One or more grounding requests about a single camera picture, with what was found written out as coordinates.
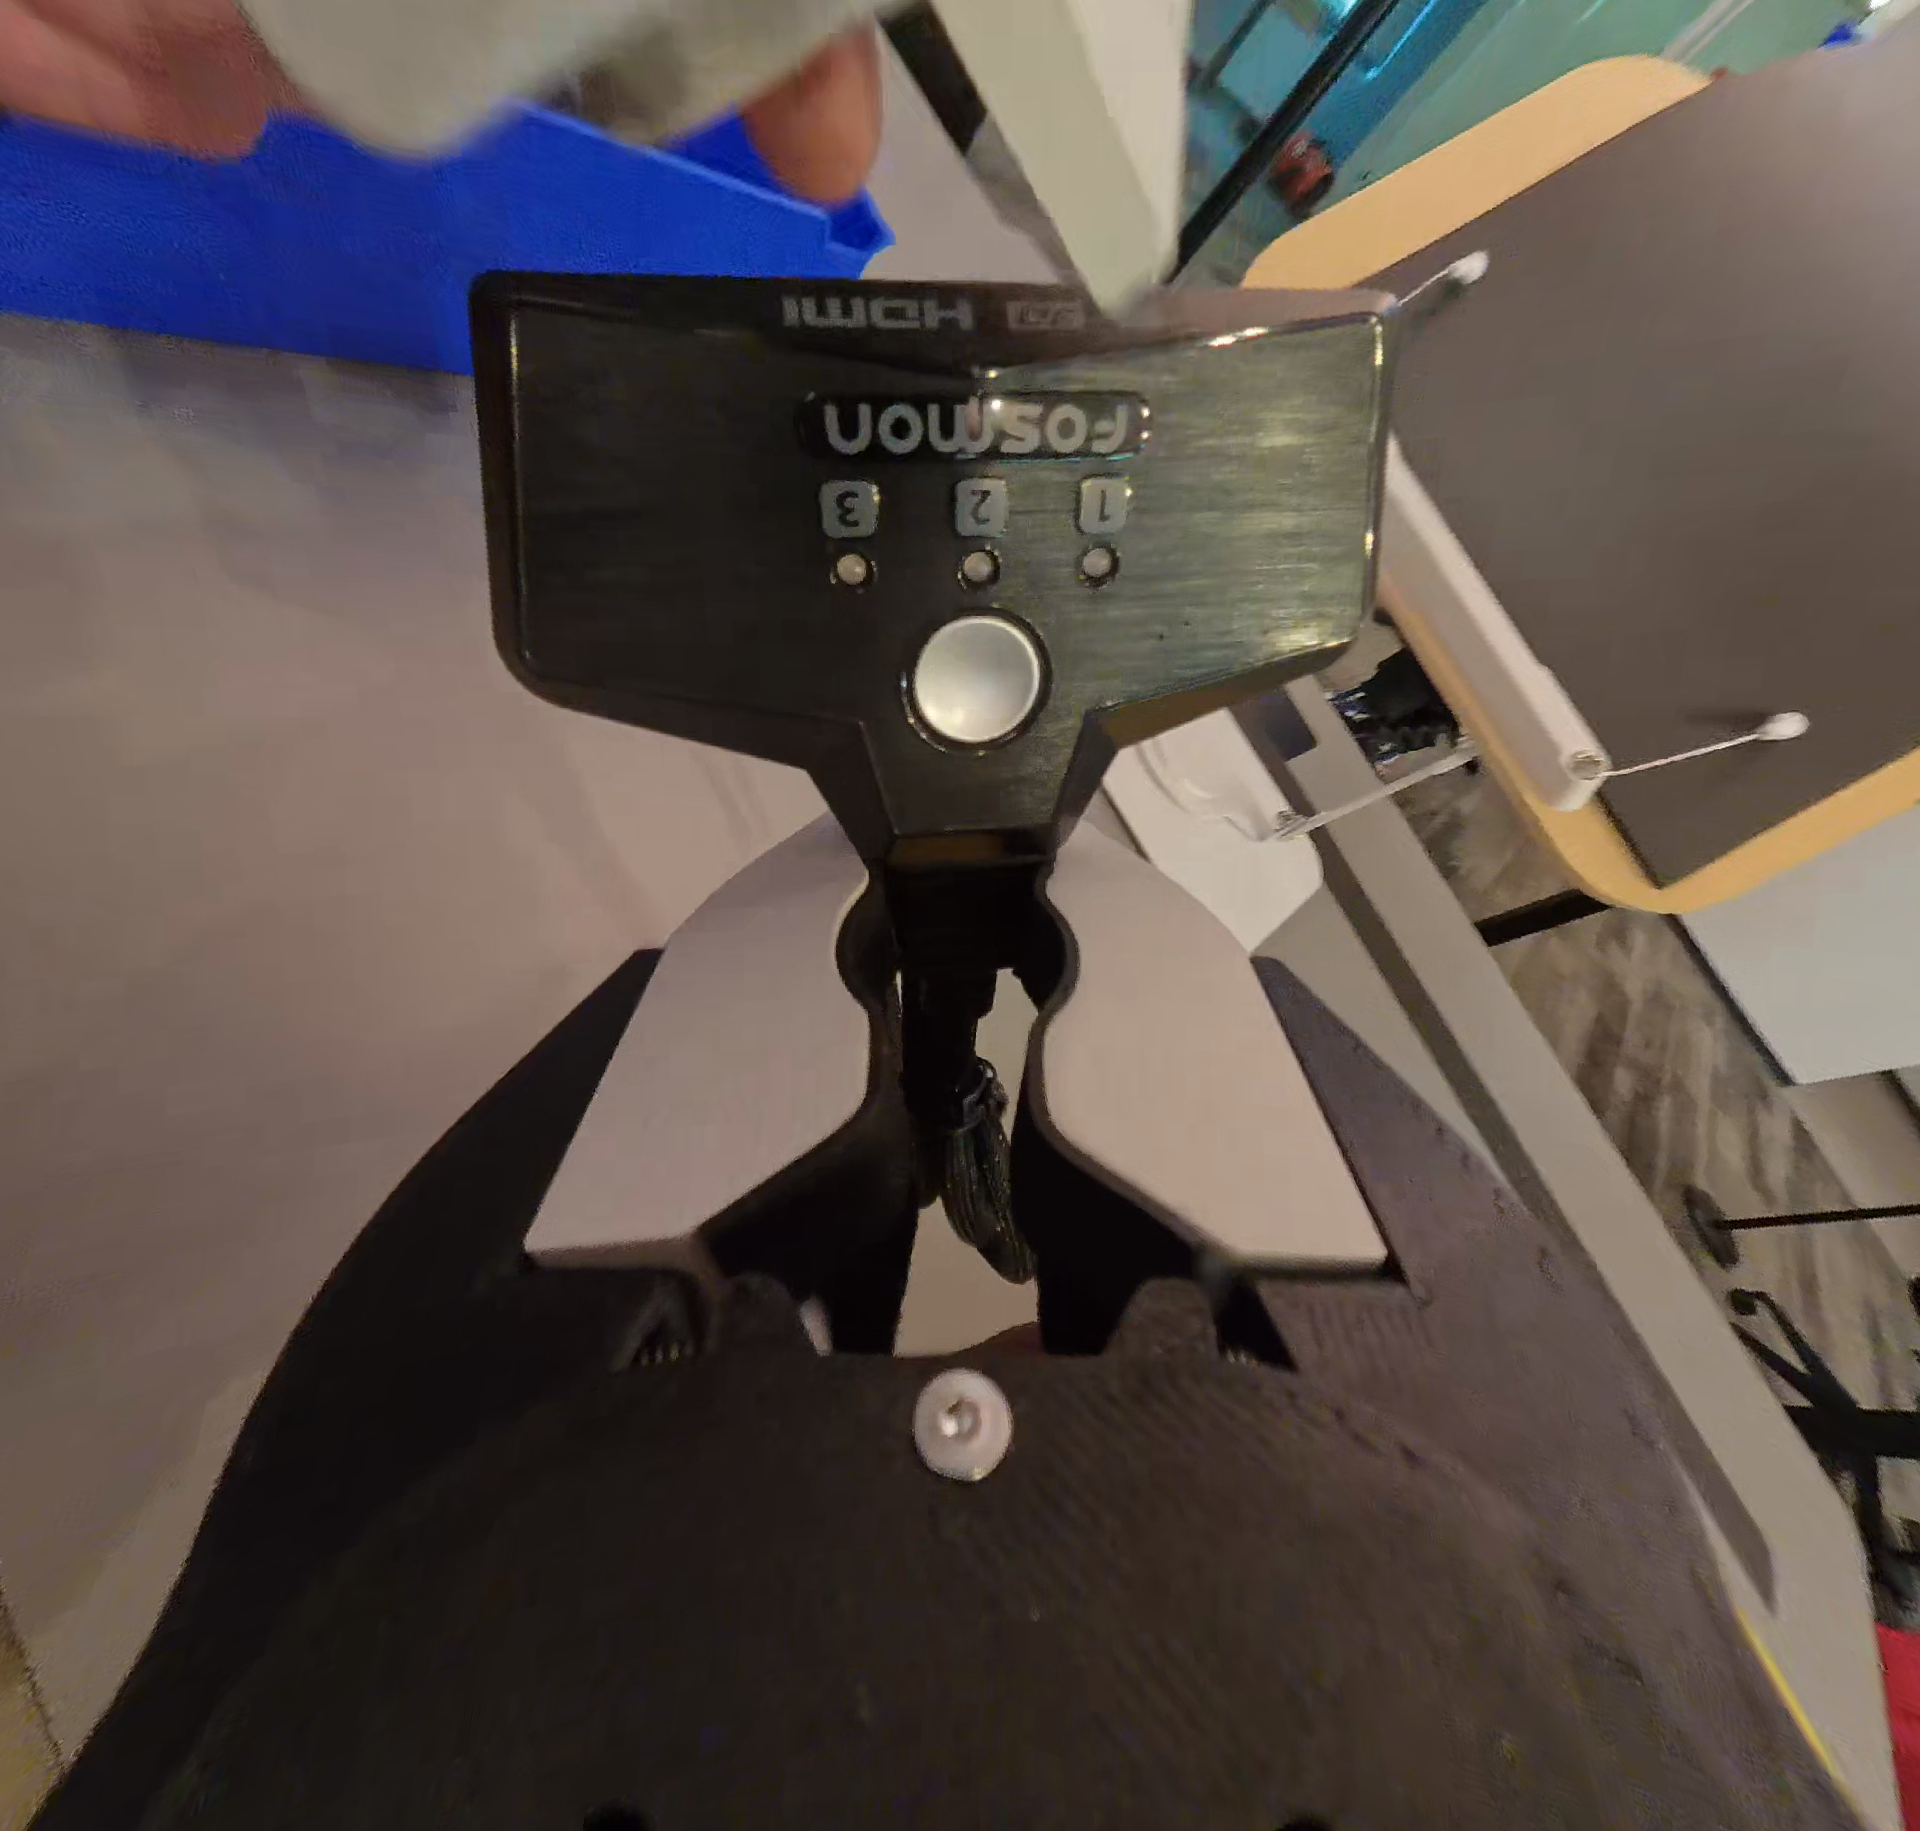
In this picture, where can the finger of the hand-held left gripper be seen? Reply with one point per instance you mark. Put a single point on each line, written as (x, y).
(525, 15)
(1081, 91)

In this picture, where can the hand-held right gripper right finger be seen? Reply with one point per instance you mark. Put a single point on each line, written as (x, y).
(1201, 1082)

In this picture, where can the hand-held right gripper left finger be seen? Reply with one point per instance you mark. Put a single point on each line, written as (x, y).
(720, 1082)

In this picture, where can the blue plastic bin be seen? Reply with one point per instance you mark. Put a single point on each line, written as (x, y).
(300, 255)

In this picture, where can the dark metal hdmi switch box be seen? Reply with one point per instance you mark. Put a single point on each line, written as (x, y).
(675, 541)

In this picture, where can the person's left hand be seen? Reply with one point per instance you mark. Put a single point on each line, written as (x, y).
(106, 46)

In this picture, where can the red object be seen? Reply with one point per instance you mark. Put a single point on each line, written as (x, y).
(1300, 170)

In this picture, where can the white monitor stand base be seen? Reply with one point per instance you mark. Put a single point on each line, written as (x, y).
(1201, 796)

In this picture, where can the black office chair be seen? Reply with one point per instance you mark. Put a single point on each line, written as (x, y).
(1395, 700)

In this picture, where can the wood edged dark table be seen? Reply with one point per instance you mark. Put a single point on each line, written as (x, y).
(1650, 435)

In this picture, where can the black floor stand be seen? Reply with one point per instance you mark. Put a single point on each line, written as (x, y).
(1801, 1382)

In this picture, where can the white table bracket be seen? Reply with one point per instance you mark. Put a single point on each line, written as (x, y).
(1486, 645)

